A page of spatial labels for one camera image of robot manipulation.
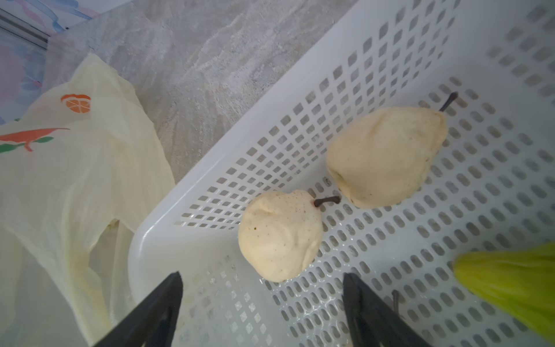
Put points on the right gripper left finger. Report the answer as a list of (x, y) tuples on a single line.
[(153, 321)]

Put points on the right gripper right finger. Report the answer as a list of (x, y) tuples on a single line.
[(371, 321)]

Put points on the yellow plastic bag fruit print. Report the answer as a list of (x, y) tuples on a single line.
[(79, 173)]

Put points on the green pear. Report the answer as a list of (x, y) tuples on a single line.
[(519, 282)]

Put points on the white plastic basket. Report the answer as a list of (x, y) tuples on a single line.
[(491, 186)]

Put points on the beige pear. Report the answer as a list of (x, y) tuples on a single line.
[(280, 233), (383, 158)]

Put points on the left aluminium corner post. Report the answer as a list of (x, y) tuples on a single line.
[(22, 30)]

